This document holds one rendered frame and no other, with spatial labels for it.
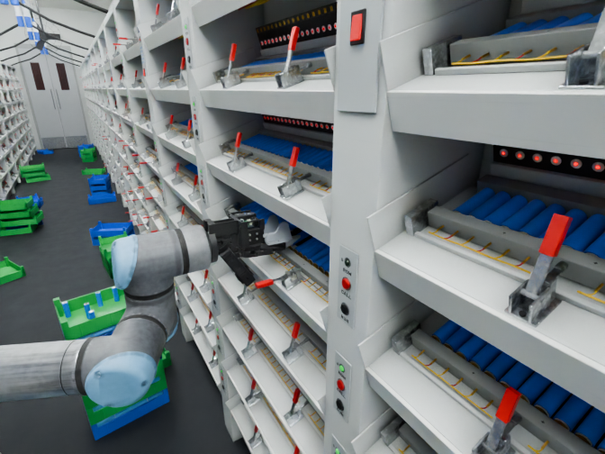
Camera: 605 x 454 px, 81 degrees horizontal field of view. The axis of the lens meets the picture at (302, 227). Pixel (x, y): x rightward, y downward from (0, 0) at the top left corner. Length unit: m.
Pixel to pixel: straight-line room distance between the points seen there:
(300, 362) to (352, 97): 0.58
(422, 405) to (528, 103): 0.37
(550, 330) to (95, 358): 0.59
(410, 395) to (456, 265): 0.20
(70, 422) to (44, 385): 1.26
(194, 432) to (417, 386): 1.30
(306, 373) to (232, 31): 0.87
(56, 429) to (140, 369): 1.35
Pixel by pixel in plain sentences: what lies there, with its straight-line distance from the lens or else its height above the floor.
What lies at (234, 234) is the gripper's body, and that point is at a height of 1.03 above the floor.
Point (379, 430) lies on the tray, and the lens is 0.70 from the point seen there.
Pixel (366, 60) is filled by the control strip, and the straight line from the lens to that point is 0.44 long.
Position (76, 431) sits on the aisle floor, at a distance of 1.92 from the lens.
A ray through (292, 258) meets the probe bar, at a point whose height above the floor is 0.97.
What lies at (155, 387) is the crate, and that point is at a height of 0.11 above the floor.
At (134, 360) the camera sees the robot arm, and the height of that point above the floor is 0.92.
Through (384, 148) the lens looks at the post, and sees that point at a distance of 0.43.
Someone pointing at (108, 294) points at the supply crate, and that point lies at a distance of 1.71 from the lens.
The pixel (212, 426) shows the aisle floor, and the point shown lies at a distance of 1.74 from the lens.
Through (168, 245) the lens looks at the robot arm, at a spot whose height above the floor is 1.04.
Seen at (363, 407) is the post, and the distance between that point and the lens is 0.63.
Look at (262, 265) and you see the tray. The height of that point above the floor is 0.93.
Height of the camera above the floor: 1.31
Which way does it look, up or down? 21 degrees down
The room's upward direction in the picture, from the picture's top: straight up
